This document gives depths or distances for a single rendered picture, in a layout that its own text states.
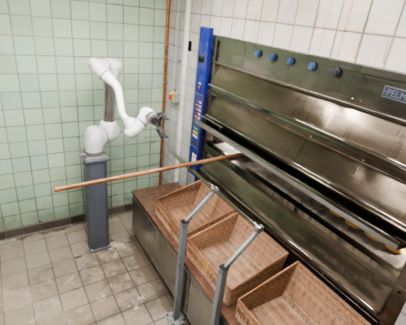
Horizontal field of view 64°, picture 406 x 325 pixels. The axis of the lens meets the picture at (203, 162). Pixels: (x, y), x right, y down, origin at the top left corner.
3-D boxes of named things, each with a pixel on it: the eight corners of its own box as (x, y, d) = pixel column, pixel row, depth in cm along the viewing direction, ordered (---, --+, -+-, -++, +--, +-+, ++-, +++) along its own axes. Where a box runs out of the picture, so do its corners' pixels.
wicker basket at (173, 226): (200, 202, 315) (203, 177, 303) (233, 236, 272) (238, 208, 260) (154, 213, 291) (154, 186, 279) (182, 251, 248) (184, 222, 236)
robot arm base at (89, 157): (77, 153, 289) (76, 147, 287) (101, 150, 301) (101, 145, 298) (81, 162, 276) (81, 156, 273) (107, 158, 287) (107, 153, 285)
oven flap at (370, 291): (202, 169, 304) (211, 150, 299) (378, 313, 169) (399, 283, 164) (198, 168, 301) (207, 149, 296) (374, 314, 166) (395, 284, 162)
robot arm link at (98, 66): (104, 69, 250) (115, 67, 261) (87, 53, 251) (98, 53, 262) (97, 82, 256) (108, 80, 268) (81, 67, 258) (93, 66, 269)
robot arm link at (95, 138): (80, 151, 282) (78, 127, 273) (94, 144, 298) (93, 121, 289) (95, 155, 277) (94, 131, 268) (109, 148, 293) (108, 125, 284)
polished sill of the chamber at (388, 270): (211, 147, 298) (211, 142, 297) (401, 279, 163) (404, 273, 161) (205, 147, 295) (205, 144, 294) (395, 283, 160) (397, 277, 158)
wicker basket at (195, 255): (234, 237, 271) (240, 209, 259) (282, 283, 229) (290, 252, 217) (184, 254, 246) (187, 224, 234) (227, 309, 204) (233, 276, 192)
